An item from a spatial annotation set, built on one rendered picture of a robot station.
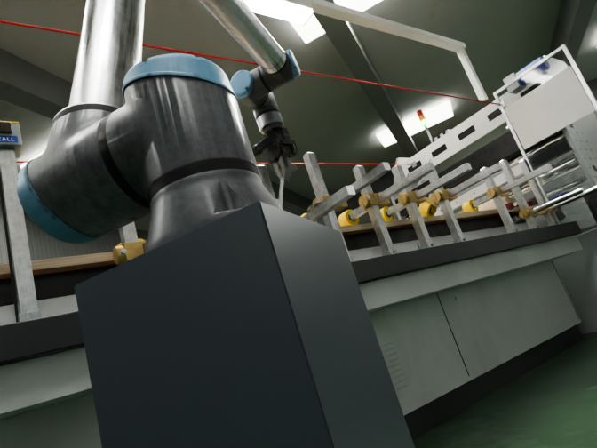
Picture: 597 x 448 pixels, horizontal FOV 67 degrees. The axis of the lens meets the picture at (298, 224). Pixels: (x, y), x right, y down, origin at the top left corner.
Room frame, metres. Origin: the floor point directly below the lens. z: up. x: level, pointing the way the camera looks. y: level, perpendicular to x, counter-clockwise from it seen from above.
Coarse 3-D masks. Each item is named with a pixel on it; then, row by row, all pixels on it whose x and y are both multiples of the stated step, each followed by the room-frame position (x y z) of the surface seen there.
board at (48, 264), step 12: (456, 216) 2.44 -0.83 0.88; (468, 216) 2.51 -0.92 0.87; (480, 216) 2.62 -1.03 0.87; (348, 228) 1.92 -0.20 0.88; (360, 228) 1.96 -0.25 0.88; (372, 228) 2.01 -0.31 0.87; (108, 252) 1.28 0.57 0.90; (0, 264) 1.11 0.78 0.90; (36, 264) 1.16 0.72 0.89; (48, 264) 1.18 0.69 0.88; (60, 264) 1.20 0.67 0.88; (72, 264) 1.22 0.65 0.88; (84, 264) 1.24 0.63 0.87; (96, 264) 1.27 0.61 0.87; (108, 264) 1.31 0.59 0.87; (0, 276) 1.12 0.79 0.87
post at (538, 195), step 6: (522, 162) 2.75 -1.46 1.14; (522, 168) 2.76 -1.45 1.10; (528, 168) 2.74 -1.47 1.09; (534, 180) 2.75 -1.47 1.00; (534, 186) 2.75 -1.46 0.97; (534, 192) 2.76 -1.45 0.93; (540, 192) 2.75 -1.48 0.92; (540, 198) 2.75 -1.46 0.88; (540, 204) 2.76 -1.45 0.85; (546, 216) 2.76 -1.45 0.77; (552, 216) 2.75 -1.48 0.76
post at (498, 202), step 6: (486, 168) 2.43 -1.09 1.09; (486, 180) 2.44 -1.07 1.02; (492, 180) 2.43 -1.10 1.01; (492, 186) 2.43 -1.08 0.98; (492, 198) 2.45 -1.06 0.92; (498, 198) 2.42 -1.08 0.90; (498, 204) 2.44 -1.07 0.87; (504, 204) 2.44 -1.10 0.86; (498, 210) 2.45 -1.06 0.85; (504, 210) 2.42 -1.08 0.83; (504, 216) 2.44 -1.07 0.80; (510, 216) 2.44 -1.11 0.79; (504, 222) 2.45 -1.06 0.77; (510, 222) 2.43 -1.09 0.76; (510, 228) 2.43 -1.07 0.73
